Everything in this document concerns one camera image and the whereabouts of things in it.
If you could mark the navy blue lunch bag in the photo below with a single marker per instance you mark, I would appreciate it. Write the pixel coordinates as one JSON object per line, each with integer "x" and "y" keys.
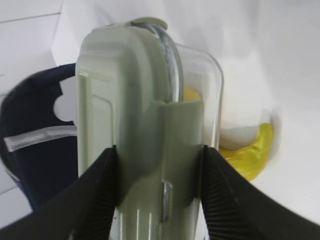
{"x": 38, "y": 150}

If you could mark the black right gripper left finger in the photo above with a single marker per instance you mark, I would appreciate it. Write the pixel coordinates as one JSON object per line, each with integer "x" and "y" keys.
{"x": 83, "y": 211}

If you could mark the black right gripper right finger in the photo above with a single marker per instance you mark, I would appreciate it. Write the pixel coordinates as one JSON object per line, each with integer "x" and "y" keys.
{"x": 236, "y": 210}

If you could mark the glass container green lid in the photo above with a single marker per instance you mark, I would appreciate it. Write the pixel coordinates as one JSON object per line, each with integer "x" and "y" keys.
{"x": 159, "y": 104}

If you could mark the yellow banana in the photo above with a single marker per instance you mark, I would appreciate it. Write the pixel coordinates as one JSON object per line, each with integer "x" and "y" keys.
{"x": 248, "y": 161}

